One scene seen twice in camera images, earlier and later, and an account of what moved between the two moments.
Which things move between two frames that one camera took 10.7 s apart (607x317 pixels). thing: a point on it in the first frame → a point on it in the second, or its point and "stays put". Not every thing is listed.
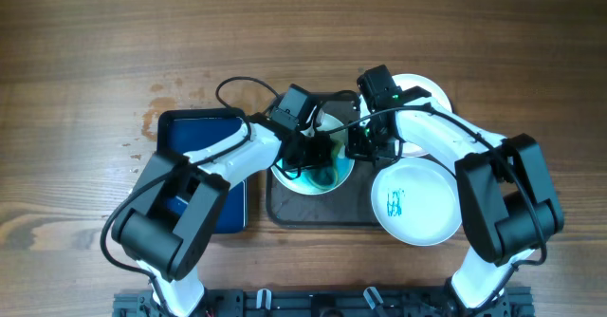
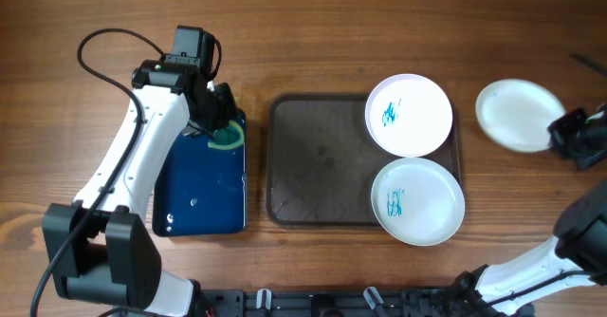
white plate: (345, 166) → (516, 114)
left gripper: (324, 147) → (229, 112)
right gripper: (362, 145) → (564, 132)
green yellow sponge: (324, 177) → (228, 138)
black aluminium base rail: (392, 302) stays put
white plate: (415, 200) stays put
